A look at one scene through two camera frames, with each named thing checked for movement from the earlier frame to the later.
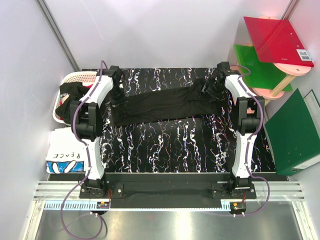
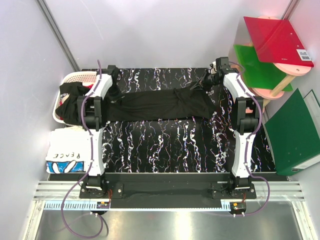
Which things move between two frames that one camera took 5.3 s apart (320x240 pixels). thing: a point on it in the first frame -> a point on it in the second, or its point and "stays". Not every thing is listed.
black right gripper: (210, 92) -> (197, 87)
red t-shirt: (88, 86) stays
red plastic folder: (276, 41) stays
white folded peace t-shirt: (66, 153) stays
